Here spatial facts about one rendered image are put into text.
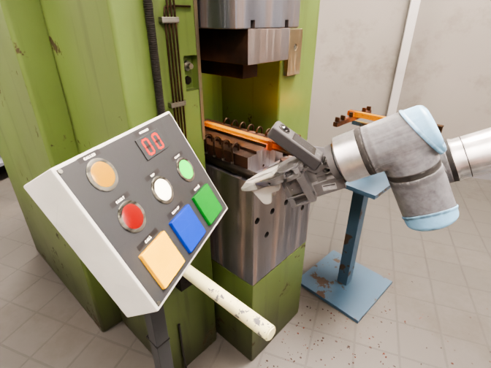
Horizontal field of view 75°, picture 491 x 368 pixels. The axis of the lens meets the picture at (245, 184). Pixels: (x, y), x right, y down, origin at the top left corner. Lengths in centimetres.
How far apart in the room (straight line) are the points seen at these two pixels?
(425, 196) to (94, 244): 55
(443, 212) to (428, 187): 5
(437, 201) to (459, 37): 293
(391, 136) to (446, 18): 292
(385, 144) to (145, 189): 43
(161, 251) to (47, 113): 83
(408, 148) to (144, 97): 66
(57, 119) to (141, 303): 88
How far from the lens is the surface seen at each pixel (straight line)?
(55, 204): 56
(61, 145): 134
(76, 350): 187
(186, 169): 72
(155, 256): 58
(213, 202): 76
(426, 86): 351
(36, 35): 129
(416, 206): 62
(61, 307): 210
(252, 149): 110
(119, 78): 91
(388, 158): 58
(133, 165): 62
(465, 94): 358
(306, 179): 62
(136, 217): 58
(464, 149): 75
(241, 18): 95
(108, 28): 91
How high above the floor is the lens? 139
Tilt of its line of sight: 28 degrees down
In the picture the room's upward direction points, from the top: straight up
